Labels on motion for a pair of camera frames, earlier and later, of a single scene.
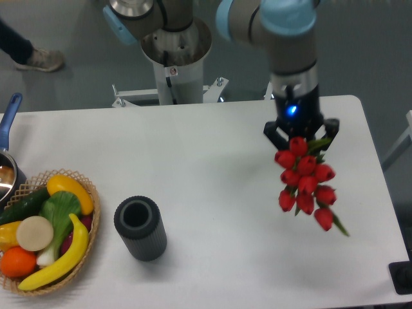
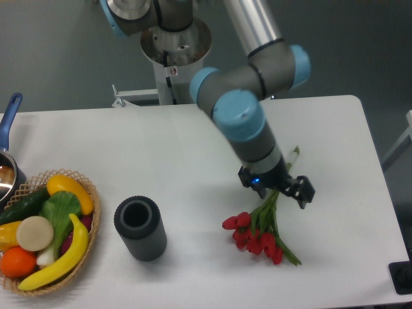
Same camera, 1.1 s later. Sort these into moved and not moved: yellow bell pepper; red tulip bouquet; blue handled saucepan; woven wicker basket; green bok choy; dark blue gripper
Moved: red tulip bouquet; dark blue gripper
Not moved: woven wicker basket; green bok choy; yellow bell pepper; blue handled saucepan
